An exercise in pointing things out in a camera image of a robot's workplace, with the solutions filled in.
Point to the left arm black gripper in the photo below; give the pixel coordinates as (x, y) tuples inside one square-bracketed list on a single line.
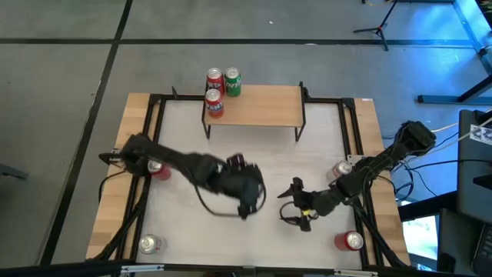
[(244, 184)]

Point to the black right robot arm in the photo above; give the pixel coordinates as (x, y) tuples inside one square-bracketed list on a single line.
[(384, 157)]

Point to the red Coca-Cola can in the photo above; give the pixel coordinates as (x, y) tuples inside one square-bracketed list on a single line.
[(348, 241), (161, 172)]

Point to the black tripod stand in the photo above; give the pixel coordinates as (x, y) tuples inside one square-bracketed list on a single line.
[(380, 31)]

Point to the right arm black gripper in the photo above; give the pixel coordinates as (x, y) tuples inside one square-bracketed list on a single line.
[(321, 202)]

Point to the black metal stand frame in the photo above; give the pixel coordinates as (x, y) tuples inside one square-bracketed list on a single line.
[(442, 99)]

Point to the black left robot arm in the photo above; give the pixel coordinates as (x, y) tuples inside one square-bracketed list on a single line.
[(173, 159)]

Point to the silver Diet Coke can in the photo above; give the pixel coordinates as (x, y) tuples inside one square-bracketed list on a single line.
[(340, 169), (150, 243)]

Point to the silver metal bracket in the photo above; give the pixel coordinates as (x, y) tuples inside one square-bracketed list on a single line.
[(142, 268), (355, 273)]

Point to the lit computer monitor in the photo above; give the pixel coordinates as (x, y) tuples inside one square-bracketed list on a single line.
[(421, 238)]

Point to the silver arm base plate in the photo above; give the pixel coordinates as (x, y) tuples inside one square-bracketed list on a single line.
[(351, 157)]

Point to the grey furniture foot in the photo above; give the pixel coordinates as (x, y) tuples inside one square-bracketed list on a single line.
[(11, 171)]

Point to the black-white fiducial tag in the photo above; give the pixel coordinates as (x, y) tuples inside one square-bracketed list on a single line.
[(480, 134)]

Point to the grey equipment case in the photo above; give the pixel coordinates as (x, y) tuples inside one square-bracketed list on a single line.
[(474, 181)]

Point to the green Sprite can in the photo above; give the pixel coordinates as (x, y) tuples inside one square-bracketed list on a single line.
[(233, 82)]

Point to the black rig crossbar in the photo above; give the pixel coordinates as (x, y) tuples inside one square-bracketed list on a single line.
[(77, 269)]

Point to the red Fanta can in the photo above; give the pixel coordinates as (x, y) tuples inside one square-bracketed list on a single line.
[(215, 77), (214, 104)]

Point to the black keyboard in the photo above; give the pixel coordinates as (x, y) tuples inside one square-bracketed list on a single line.
[(485, 250)]

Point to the wooden shelf with black legs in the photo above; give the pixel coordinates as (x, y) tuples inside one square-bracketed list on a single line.
[(265, 107)]

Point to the black clamp bracket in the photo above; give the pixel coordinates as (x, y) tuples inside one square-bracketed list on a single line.
[(175, 93)]

